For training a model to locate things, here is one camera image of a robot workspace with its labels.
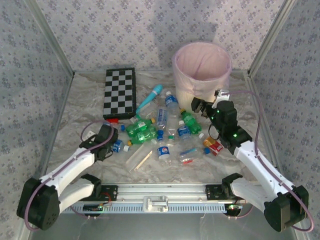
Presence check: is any black grey chessboard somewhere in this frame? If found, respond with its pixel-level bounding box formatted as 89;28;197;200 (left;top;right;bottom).
102;67;138;120

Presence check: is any aluminium frame post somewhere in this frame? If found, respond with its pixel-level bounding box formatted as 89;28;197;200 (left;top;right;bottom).
23;0;76;77
247;0;300;77

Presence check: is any blue toy microphone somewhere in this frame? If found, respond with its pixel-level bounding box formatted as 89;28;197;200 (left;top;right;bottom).
135;84;164;115

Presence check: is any pink plastic bin liner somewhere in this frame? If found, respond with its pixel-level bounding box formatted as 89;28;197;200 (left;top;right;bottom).
171;41;233;98

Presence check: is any clear bottle with blue cap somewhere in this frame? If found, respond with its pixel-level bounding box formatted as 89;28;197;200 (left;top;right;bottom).
178;146;211;165

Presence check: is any wooden stick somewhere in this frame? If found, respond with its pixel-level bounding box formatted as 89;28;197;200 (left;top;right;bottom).
133;150;154;173

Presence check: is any slotted grey cable tray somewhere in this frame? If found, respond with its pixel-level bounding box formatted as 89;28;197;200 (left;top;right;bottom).
59;201;232;214

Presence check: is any grey metal front panel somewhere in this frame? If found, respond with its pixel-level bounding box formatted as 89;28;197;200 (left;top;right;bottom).
29;212;298;240

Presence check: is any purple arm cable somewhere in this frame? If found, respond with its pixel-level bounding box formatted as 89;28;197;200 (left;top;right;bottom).
26;120;120;231
224;90;315;232

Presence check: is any clear bottle with green cap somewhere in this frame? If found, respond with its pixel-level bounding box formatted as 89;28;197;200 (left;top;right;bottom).
166;109;180;140

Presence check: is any clear bottle blue Pepsi label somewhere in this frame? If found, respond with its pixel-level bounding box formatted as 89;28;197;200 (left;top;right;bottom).
156;144;174;167

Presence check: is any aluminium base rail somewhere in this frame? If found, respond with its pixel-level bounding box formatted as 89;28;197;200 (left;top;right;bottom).
99;183;253;202

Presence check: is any blue label bottle white cap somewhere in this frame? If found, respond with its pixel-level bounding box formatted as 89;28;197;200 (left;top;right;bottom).
176;120;193;141

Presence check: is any green bottle with yellow cap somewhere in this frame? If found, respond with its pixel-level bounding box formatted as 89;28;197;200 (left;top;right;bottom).
179;107;203;136
126;127;159;147
125;117;157;137

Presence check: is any silver latch bracket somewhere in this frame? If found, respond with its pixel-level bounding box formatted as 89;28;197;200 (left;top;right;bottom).
142;195;169;213

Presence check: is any small blue label water bottle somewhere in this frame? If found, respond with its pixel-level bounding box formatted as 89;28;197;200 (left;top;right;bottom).
164;91;180;110

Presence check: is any small circuit board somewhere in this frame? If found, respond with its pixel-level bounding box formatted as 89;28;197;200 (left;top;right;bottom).
225;203;244;212
83;203;105;212

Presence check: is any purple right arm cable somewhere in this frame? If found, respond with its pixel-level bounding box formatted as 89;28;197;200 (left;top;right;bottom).
224;90;315;232

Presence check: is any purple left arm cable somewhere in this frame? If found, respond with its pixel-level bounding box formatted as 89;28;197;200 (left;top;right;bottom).
26;120;120;231

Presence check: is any aluminium side rail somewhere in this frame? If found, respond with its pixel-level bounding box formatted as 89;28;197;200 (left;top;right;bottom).
246;70;279;169
23;72;76;240

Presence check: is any white waste bin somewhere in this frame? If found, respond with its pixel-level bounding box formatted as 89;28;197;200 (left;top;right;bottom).
174;83;219;115

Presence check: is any Pepsi bottle with white cap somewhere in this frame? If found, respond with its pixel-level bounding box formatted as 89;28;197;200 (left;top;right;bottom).
111;139;131;154

